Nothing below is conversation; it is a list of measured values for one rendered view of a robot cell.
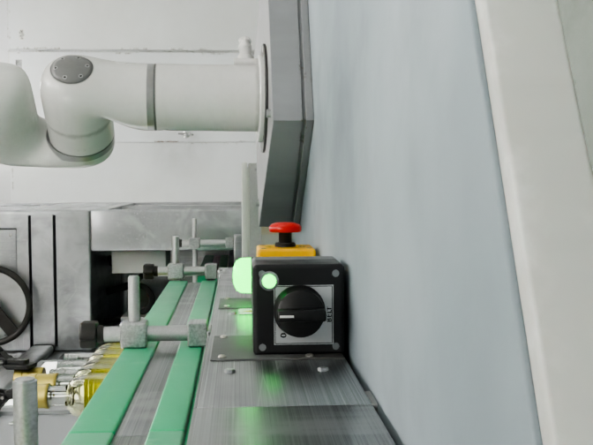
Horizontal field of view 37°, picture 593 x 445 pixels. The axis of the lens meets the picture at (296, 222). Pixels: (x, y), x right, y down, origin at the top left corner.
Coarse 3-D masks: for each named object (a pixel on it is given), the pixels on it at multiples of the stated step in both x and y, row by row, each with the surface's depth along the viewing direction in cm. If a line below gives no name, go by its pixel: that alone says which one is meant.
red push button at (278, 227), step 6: (276, 222) 107; (282, 222) 107; (288, 222) 107; (294, 222) 107; (270, 228) 107; (276, 228) 106; (282, 228) 106; (288, 228) 106; (294, 228) 106; (300, 228) 107; (282, 234) 107; (288, 234) 107; (282, 240) 107; (288, 240) 107
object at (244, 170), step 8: (248, 168) 155; (248, 176) 154; (248, 184) 154; (248, 192) 154; (248, 200) 154; (248, 208) 154; (248, 216) 154; (248, 224) 154; (248, 232) 154; (248, 240) 154; (248, 248) 155; (248, 256) 155
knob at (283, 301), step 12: (288, 288) 76; (300, 288) 75; (276, 300) 75; (288, 300) 74; (300, 300) 74; (312, 300) 74; (276, 312) 74; (288, 312) 73; (300, 312) 73; (312, 312) 73; (324, 312) 73; (288, 324) 74; (300, 324) 74; (312, 324) 74; (300, 336) 74
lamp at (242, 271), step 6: (240, 258) 108; (246, 258) 108; (252, 258) 107; (240, 264) 106; (246, 264) 106; (234, 270) 107; (240, 270) 106; (246, 270) 106; (234, 276) 107; (240, 276) 106; (246, 276) 106; (234, 282) 107; (240, 282) 106; (246, 282) 106; (240, 288) 106; (246, 288) 106
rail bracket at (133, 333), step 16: (128, 288) 90; (128, 304) 90; (128, 320) 91; (144, 320) 91; (192, 320) 91; (80, 336) 89; (96, 336) 89; (112, 336) 90; (128, 336) 89; (144, 336) 89; (160, 336) 90; (176, 336) 90; (192, 336) 90
